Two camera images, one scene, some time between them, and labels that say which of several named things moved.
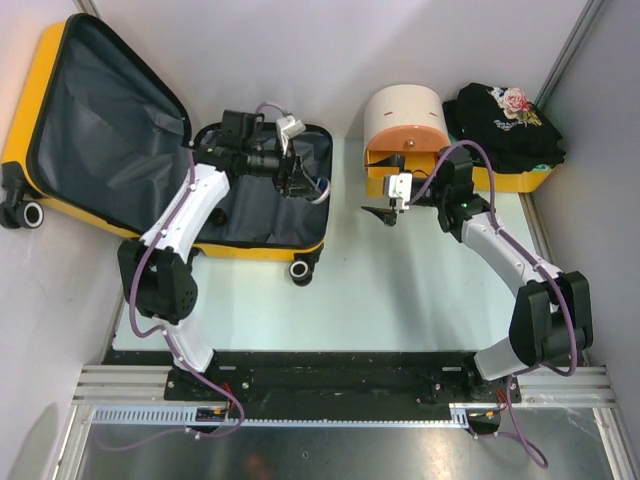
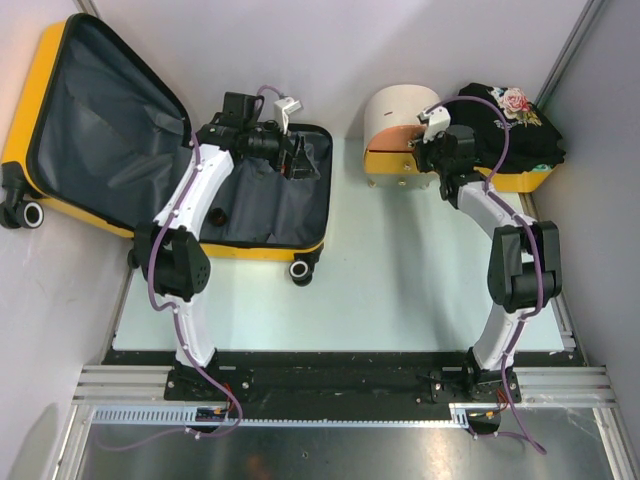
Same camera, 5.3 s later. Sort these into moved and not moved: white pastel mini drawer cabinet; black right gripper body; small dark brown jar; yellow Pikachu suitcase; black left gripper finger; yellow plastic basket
Moved: black left gripper finger; black right gripper body
Not moved: white pastel mini drawer cabinet; yellow plastic basket; small dark brown jar; yellow Pikachu suitcase
